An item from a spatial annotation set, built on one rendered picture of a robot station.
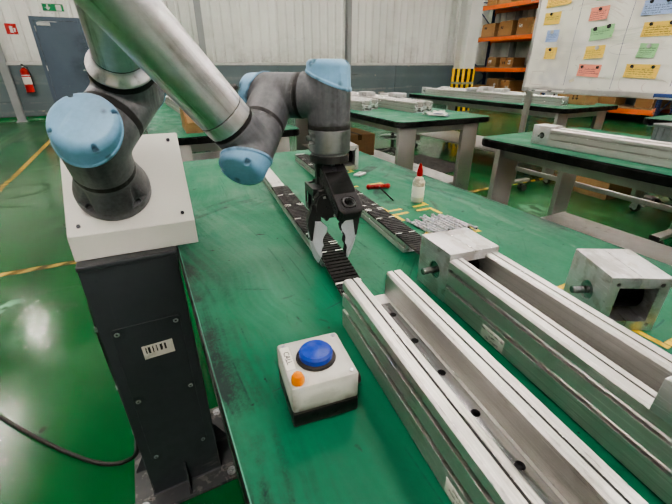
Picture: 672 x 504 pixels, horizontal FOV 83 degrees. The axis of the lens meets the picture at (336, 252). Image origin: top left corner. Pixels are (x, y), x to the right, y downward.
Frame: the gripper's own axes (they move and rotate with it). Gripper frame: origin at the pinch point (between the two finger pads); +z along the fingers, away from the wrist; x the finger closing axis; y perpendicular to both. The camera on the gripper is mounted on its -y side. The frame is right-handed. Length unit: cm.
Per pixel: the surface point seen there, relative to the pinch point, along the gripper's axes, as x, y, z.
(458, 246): -17.3, -15.9, -6.4
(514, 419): -2.4, -45.8, -3.6
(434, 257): -14.1, -13.9, -3.9
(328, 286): 3.1, -6.0, 3.1
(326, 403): 12.9, -34.2, 0.6
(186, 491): 41, 17, 80
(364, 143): -157, 338, 44
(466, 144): -194, 209, 25
